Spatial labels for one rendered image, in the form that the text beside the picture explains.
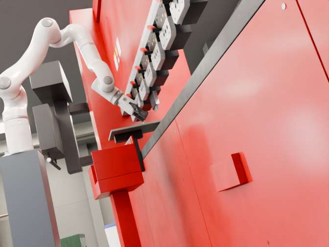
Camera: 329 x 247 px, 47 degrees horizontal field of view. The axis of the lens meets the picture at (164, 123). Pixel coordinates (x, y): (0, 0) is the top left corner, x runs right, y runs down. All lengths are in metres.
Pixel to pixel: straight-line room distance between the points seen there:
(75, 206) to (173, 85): 9.72
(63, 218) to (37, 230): 10.60
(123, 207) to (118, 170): 0.14
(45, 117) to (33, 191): 1.22
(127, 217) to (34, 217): 0.61
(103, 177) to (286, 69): 0.85
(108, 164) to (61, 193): 11.21
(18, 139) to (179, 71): 1.58
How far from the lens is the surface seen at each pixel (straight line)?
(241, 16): 0.77
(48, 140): 2.99
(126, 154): 1.37
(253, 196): 0.87
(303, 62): 0.63
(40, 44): 2.15
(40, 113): 3.06
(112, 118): 2.88
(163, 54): 1.66
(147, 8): 1.78
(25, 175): 1.92
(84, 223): 12.41
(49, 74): 3.17
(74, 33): 2.17
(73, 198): 12.48
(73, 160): 3.34
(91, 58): 2.08
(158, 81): 1.90
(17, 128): 2.01
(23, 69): 2.10
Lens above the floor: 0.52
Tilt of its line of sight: 14 degrees up
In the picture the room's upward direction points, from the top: 16 degrees counter-clockwise
